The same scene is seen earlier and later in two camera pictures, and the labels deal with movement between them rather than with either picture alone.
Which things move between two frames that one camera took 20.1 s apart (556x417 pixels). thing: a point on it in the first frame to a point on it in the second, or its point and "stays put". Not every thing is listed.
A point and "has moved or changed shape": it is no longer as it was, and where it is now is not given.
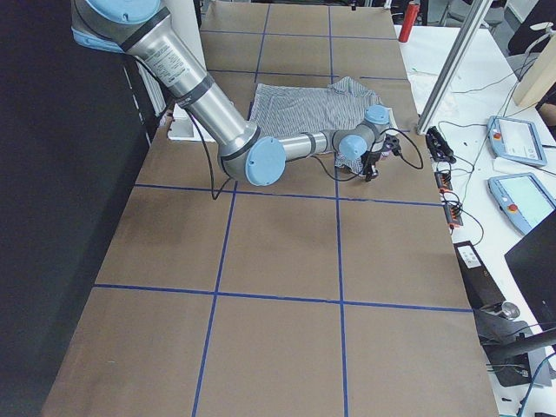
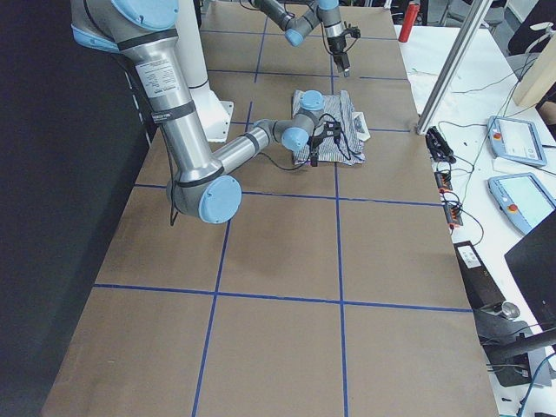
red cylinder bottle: x=411 y=16 stays put
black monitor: x=532 y=261 stays put
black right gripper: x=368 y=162 to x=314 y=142
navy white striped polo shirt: x=342 y=105 has moved or changed shape
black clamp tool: x=438 y=146 stays put
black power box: x=479 y=287 stays put
